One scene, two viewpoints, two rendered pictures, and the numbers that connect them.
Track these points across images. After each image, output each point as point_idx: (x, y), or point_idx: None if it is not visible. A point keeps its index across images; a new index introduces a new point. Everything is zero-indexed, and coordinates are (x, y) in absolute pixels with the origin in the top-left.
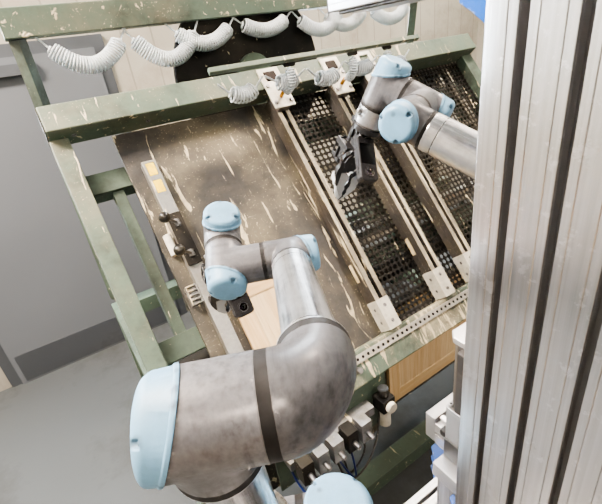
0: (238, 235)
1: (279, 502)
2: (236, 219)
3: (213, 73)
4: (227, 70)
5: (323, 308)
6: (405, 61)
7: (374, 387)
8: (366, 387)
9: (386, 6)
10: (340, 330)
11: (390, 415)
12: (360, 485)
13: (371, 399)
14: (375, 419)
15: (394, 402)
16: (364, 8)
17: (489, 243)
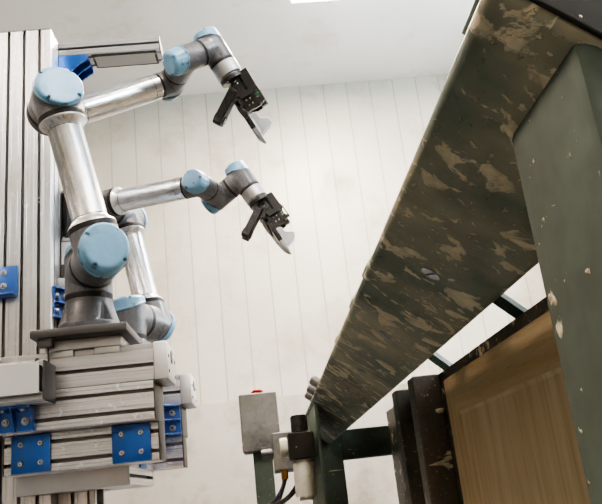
0: (226, 178)
1: (144, 295)
2: (226, 168)
3: (464, 32)
4: (468, 20)
5: (126, 188)
6: (202, 29)
7: (314, 424)
8: (312, 414)
9: (136, 60)
10: (108, 189)
11: (295, 476)
12: (124, 296)
13: (316, 446)
14: (322, 498)
15: (282, 440)
16: (142, 64)
17: None
